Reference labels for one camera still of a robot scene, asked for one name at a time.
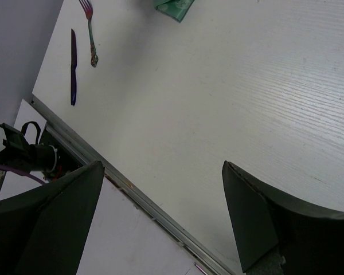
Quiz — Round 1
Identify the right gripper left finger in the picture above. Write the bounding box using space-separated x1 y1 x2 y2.
0 161 104 274

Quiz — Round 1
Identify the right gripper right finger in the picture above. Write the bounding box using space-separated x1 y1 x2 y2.
222 162 344 274

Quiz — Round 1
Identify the green satin cloth napkin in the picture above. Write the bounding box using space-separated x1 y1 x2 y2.
153 0 194 23

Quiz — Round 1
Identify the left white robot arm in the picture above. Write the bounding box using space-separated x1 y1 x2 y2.
0 121 59 174

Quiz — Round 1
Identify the purple knife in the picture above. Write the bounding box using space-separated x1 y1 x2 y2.
71 29 77 106

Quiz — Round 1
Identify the ornate iridescent fork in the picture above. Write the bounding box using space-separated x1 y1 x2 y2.
79 0 99 68

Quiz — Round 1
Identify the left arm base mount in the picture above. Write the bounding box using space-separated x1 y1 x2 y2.
40 128 83 182

